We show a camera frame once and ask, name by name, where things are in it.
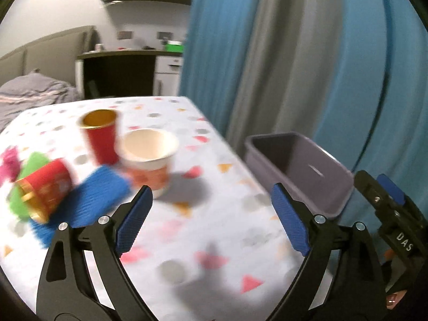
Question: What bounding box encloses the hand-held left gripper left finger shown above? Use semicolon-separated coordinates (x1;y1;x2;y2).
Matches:
36;185;158;321

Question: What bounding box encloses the grey plastic bin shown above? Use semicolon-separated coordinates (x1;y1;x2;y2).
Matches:
245;132;354;220

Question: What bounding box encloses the white drawer cabinet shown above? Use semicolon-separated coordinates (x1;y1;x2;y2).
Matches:
153;56;184;97

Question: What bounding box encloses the dark desk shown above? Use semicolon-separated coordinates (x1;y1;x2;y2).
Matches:
76;49;184;99

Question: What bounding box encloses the grey bed headboard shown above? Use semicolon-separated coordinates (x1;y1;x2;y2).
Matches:
0;25;96;84

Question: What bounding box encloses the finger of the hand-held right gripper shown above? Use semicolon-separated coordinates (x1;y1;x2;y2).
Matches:
354;170;400;223
376;174;418;215

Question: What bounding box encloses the grey striped duvet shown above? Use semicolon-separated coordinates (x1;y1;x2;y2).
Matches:
0;70;81;131

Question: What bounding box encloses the red cup gold interior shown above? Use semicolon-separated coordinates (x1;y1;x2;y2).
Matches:
78;110;120;166

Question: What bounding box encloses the blue curtain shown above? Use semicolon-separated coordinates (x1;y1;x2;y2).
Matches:
314;0;428;228
179;0;268;134

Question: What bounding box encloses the pink foam net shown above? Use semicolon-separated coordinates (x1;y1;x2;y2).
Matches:
0;146;21;184

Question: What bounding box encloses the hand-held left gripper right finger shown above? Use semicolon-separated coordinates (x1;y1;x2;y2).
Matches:
267;182;388;321

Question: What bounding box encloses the patterned tablecloth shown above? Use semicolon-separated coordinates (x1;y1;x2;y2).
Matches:
0;96;322;315

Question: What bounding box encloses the grey curtain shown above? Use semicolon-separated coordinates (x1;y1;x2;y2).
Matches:
224;0;338;174

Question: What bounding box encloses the red printed paper cup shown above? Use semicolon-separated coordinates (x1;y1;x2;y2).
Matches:
15;158;75;223

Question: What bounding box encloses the white orange paper cup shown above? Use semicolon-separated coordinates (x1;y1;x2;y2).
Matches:
115;129;179;198

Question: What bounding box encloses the blue foam net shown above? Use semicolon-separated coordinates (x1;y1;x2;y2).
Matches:
32;165;132;250

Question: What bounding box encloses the green foam net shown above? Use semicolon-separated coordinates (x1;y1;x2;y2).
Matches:
8;151;51;221

